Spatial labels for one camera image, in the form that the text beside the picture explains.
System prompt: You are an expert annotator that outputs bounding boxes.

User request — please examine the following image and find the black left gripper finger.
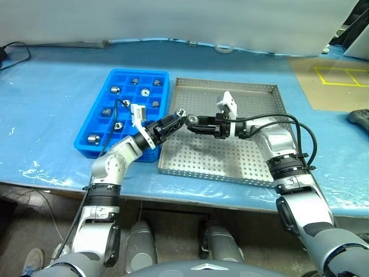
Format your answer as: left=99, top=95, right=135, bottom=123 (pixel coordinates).
left=160, top=109, right=187, bottom=128
left=166, top=116, right=188, bottom=137

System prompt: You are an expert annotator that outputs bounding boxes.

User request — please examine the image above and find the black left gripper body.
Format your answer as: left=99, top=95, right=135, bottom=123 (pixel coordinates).
left=143, top=119, right=170, bottom=145

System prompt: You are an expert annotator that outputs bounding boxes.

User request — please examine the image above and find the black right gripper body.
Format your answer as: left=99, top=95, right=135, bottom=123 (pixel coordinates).
left=212, top=113, right=232, bottom=140

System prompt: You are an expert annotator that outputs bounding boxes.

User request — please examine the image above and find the perforated steel tray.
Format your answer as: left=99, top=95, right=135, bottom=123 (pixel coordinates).
left=157, top=77, right=288, bottom=189

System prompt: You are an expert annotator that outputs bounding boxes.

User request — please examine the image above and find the blue compartment tray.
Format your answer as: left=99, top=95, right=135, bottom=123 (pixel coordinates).
left=73, top=68, right=170, bottom=164

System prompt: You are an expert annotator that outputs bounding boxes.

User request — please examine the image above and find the brown cardboard sheet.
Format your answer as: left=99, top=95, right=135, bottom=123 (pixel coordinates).
left=289, top=56, right=369, bottom=111

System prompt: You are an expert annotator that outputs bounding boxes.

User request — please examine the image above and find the blue plastic table cover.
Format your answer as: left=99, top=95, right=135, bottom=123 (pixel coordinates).
left=0, top=37, right=369, bottom=217

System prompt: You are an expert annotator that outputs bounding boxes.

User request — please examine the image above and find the grey metal bar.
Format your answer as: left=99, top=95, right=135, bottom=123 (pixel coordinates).
left=27, top=40, right=111, bottom=49

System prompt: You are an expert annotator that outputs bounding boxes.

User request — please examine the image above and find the grey rounded robot leg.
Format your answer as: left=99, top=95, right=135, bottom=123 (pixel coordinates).
left=198, top=224, right=246, bottom=264
left=125, top=220, right=158, bottom=274

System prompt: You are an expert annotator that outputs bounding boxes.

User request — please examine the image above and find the black handheld controller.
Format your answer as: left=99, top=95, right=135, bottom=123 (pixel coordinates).
left=347, top=108, right=369, bottom=131

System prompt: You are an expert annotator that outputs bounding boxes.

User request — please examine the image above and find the grey robot chest shell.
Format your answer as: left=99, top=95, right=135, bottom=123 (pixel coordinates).
left=123, top=259, right=289, bottom=277

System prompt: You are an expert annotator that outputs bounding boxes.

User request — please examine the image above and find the white board panel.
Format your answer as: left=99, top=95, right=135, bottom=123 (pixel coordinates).
left=344, top=27, right=369, bottom=60

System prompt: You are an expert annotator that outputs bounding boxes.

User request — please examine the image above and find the white and blue shoe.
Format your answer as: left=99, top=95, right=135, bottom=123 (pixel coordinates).
left=22, top=248, right=46, bottom=275

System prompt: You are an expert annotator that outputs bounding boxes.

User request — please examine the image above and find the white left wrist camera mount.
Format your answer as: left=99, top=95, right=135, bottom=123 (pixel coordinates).
left=130, top=103, right=158, bottom=150

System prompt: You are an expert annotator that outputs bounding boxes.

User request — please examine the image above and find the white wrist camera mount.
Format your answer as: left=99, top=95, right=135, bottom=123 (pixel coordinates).
left=130, top=103, right=158, bottom=150
left=216, top=90, right=239, bottom=139

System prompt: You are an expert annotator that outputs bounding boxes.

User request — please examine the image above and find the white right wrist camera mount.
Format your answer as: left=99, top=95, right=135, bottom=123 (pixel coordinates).
left=216, top=90, right=239, bottom=139

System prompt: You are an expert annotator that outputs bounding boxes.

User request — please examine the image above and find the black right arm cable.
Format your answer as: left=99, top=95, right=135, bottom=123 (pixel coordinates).
left=230, top=113, right=318, bottom=174

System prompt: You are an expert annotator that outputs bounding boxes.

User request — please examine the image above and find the black power cable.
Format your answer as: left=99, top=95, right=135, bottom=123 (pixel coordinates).
left=0, top=42, right=31, bottom=72

